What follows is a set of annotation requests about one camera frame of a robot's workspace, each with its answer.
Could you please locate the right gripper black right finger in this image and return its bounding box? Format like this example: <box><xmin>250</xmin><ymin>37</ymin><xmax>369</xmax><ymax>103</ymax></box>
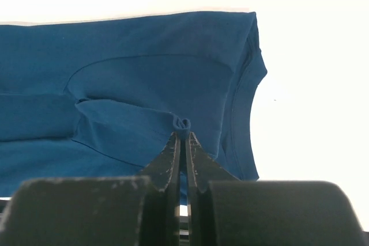
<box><xmin>186</xmin><ymin>134</ymin><xmax>367</xmax><ymax>246</ymax></box>

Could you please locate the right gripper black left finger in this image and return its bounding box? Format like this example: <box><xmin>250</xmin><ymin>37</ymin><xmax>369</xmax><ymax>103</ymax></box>
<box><xmin>1</xmin><ymin>134</ymin><xmax>180</xmax><ymax>245</ymax></box>

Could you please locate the dark blue printed t-shirt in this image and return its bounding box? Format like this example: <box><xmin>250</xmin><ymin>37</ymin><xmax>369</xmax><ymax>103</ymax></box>
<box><xmin>1</xmin><ymin>12</ymin><xmax>267</xmax><ymax>197</ymax></box>

